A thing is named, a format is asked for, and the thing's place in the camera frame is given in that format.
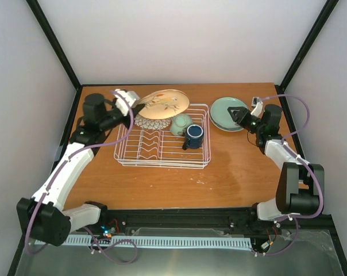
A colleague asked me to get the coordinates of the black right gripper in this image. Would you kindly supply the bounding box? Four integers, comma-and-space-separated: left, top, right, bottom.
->
228, 107, 264, 134

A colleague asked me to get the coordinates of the floral patterned plate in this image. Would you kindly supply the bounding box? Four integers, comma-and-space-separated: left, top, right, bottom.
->
134, 114, 171, 130

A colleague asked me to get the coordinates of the beige bird painted plate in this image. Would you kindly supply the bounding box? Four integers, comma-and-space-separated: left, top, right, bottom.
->
139, 89, 190, 120

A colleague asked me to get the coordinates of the green floral ceramic bowl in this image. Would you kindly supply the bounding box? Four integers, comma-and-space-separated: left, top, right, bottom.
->
169, 113, 193, 136

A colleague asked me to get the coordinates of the dark blue ceramic mug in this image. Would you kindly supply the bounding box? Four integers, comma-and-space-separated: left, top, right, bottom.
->
182, 124, 205, 150

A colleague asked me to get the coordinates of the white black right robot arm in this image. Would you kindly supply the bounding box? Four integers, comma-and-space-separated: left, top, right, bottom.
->
228, 104, 324, 224

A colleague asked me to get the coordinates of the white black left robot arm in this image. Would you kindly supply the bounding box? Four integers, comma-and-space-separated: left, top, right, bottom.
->
16, 89, 145, 246

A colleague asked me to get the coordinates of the plain green plate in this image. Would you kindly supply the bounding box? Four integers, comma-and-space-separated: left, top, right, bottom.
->
209, 97, 247, 127

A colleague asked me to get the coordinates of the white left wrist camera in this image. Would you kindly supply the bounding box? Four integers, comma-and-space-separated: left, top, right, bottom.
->
113, 89, 140, 108

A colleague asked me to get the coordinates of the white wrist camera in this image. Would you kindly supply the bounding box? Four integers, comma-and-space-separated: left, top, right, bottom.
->
250, 97, 264, 117
113, 89, 140, 108

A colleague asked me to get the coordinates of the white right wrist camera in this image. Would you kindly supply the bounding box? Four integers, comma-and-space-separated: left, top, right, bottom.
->
250, 97, 264, 117

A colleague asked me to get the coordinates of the white wire dish rack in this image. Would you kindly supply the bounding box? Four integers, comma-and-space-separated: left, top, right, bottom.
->
114, 103, 211, 169

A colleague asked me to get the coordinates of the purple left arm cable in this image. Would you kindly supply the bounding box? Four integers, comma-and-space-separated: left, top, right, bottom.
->
24, 90, 138, 264

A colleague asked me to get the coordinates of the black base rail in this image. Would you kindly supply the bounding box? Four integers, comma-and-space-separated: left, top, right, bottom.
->
26, 209, 334, 231

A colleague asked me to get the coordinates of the light blue cable duct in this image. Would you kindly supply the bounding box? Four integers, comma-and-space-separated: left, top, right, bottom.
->
34, 233, 252, 248

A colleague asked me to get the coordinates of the black enclosure frame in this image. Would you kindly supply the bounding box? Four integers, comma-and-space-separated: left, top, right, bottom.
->
6, 0, 347, 276

